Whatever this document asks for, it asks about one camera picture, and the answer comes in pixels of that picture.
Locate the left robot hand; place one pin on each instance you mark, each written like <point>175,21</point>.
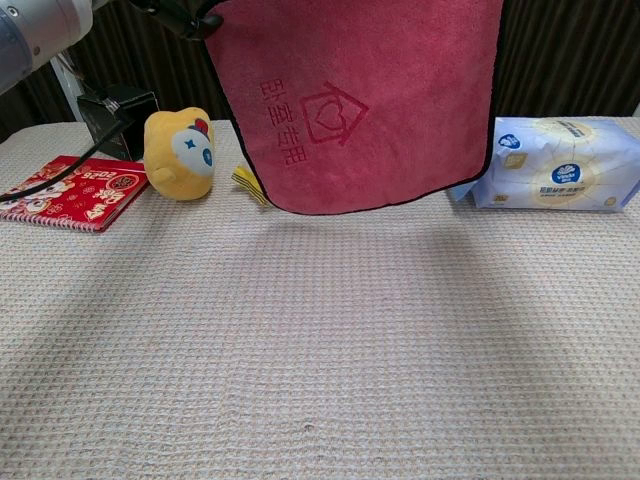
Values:
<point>192,27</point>

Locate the red and grey towel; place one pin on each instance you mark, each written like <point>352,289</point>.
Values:
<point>400,125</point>

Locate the black cube box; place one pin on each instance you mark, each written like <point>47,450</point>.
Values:
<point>135,140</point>

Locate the yellow plush toy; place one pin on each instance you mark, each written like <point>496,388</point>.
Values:
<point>175,160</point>

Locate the red spiral notebook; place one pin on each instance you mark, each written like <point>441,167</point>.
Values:
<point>75,200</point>

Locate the beige woven tablecloth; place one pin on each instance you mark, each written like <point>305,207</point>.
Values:
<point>300,375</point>

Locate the pale blue tissue pack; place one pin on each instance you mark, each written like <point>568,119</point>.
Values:
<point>565,165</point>

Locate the grey partition post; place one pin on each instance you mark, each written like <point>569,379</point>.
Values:
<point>67,90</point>

